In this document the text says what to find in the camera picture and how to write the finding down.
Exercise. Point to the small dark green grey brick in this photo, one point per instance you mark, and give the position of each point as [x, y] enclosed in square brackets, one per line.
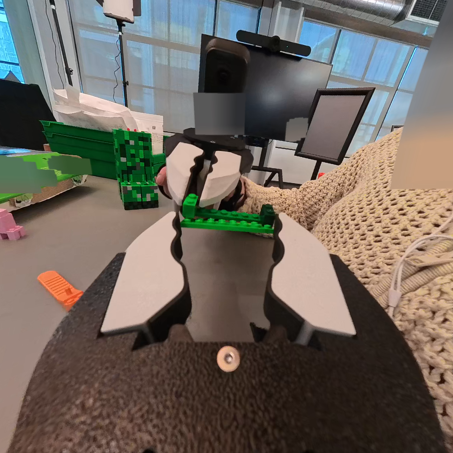
[269, 214]

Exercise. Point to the cream knit sweater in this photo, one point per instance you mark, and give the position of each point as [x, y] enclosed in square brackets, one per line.
[371, 230]

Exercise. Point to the green pixelated lego model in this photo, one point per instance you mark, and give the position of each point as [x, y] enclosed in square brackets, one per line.
[134, 166]

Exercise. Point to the white paper bags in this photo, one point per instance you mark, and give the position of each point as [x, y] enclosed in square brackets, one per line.
[92, 113]

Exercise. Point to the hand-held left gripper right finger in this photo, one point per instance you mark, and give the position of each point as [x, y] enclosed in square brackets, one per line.
[311, 286]

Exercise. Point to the large black monitor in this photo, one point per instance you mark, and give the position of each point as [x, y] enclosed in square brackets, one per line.
[283, 92]

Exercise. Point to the narrow green lego plate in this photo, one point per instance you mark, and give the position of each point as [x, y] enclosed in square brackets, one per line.
[230, 215]

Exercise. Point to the black flat panel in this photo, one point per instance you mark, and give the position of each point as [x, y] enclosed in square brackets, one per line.
[21, 113]

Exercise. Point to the pink lego pig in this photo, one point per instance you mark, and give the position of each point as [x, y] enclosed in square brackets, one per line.
[10, 228]

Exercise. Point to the silver ventilation duct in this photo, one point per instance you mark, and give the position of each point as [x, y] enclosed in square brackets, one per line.
[371, 10]

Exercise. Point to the small bright green lego brick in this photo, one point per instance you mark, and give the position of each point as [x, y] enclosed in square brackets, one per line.
[190, 205]

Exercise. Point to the black webcam bar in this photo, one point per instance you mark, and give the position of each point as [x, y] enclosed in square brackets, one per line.
[272, 42]

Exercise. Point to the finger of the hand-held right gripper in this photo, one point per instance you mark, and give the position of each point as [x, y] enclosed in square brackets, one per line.
[224, 173]
[178, 170]

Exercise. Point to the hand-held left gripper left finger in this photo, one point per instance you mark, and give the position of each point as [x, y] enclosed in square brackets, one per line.
[148, 283]

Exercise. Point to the blue-lit window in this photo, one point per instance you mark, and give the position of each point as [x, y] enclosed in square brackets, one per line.
[9, 46]

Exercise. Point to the studio light on stand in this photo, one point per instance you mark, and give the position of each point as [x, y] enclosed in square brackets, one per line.
[120, 10]

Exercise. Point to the orange brick separator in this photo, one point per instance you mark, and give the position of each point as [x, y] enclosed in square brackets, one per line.
[58, 286]

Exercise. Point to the green lego box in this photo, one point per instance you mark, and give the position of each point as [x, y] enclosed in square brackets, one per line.
[21, 196]

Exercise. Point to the wide green lego plate with holes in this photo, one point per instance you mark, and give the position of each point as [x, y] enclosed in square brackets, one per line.
[219, 225]

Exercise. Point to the person's right hand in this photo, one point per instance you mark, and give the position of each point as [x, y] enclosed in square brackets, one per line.
[162, 178]

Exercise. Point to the tilted dark monitor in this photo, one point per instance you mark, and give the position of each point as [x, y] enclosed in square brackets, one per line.
[332, 127]

